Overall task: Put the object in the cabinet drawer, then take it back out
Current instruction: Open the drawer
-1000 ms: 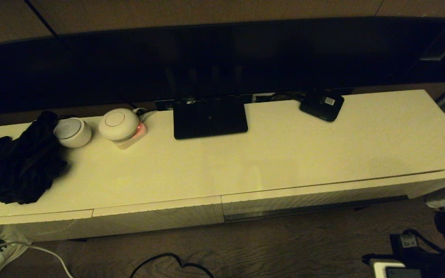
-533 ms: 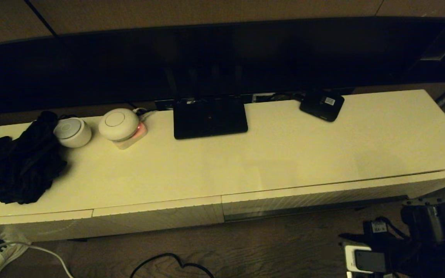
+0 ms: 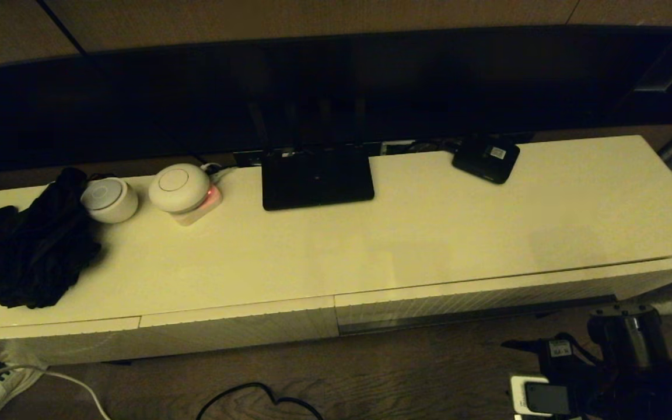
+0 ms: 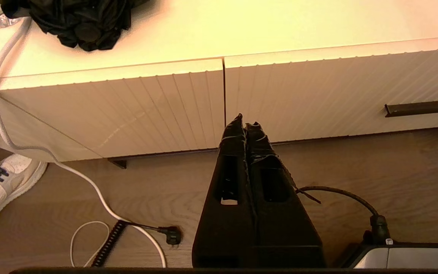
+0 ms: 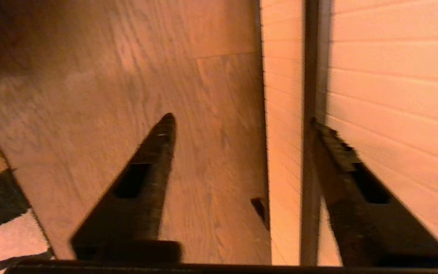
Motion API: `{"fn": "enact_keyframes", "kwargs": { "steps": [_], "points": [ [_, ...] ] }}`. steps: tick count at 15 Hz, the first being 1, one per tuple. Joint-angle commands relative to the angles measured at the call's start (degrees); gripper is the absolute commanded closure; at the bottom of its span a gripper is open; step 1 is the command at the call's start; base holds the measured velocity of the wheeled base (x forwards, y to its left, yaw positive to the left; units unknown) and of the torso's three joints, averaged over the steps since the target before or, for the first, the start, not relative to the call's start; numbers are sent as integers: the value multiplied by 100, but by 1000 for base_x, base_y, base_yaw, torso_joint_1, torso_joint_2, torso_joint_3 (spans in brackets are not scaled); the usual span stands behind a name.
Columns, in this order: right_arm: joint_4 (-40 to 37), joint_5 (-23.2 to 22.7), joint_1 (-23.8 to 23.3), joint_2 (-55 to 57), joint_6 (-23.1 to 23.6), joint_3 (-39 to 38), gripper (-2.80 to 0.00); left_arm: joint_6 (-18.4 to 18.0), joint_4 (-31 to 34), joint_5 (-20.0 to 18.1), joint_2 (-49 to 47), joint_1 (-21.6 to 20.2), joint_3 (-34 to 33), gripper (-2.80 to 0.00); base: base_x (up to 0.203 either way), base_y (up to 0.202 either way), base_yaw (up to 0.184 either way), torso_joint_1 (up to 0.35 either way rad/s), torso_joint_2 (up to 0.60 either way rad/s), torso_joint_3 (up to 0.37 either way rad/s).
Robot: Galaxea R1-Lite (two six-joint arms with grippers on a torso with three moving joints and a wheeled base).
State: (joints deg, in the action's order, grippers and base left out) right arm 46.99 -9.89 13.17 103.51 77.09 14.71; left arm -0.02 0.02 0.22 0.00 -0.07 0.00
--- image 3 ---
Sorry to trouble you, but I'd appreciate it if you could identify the black set-top box white label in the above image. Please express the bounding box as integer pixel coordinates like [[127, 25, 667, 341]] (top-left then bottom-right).
[[451, 136, 522, 186]]

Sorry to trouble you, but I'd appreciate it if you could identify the black router with antennas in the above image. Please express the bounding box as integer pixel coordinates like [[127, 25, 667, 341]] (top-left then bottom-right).
[[251, 100, 375, 212]]

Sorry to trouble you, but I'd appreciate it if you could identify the white dome shaped device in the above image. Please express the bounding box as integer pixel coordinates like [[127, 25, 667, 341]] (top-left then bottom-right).
[[148, 164, 212, 215]]

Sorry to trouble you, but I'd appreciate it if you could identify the white plug cable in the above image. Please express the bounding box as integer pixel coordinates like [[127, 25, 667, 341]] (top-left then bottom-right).
[[201, 163, 237, 179]]

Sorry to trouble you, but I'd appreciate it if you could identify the black power cable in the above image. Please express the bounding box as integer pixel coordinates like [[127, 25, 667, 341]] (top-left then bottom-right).
[[196, 382, 325, 420]]

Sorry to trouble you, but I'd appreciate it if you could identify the small white cylinder speaker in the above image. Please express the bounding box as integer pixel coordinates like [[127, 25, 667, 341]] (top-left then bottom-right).
[[80, 178, 139, 225]]

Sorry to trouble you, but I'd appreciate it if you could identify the dark wall frame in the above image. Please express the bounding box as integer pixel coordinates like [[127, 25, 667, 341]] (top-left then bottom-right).
[[607, 0, 672, 126]]

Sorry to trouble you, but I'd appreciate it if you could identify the black cable bundle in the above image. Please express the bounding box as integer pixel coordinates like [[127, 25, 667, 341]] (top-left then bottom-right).
[[380, 139, 459, 157]]

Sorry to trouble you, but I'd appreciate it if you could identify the white base pink light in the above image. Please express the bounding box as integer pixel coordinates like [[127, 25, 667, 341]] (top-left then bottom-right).
[[171, 185, 223, 228]]

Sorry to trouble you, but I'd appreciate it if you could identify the white sneaker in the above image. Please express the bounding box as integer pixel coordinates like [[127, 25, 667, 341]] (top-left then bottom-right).
[[0, 363, 45, 420]]

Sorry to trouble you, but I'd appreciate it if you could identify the white TV cabinet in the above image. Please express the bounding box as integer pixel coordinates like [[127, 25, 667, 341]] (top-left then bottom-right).
[[0, 135, 672, 367]]

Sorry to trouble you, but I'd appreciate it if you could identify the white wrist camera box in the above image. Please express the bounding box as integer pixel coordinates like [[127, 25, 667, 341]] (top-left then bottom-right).
[[509, 374, 573, 419]]

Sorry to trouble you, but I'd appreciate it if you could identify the thick white cable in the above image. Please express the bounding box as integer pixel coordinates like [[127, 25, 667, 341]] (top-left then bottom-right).
[[0, 295, 112, 420]]

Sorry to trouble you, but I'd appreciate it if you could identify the white pull-out drawer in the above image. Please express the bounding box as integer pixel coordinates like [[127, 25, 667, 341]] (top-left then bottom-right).
[[334, 258, 672, 336]]

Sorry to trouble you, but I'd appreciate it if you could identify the black flat screen television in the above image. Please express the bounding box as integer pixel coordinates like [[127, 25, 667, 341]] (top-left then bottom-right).
[[0, 24, 672, 176]]

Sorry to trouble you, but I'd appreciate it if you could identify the black crumpled cloth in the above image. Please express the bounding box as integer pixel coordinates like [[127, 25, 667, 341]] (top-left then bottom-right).
[[0, 168, 103, 310]]

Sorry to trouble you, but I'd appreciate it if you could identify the white beadboard cabinet door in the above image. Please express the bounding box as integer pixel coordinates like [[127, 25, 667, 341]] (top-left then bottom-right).
[[0, 317, 142, 367]]

